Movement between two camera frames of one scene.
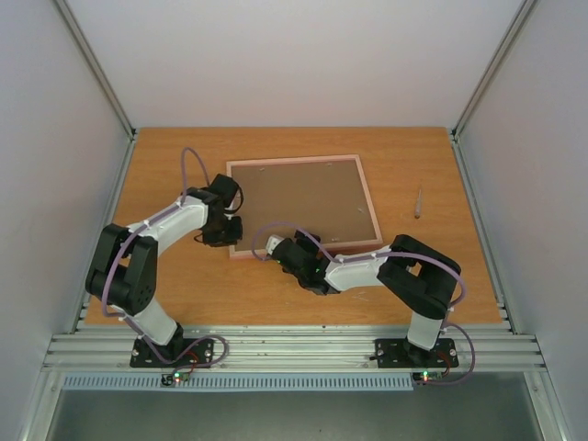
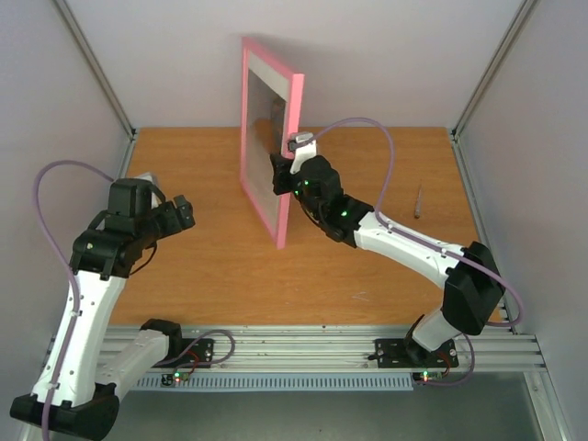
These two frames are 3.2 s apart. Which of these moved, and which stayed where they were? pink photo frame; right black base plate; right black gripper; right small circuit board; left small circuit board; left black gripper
Moved: right black gripper; pink photo frame; left black gripper
Stayed: right small circuit board; right black base plate; left small circuit board
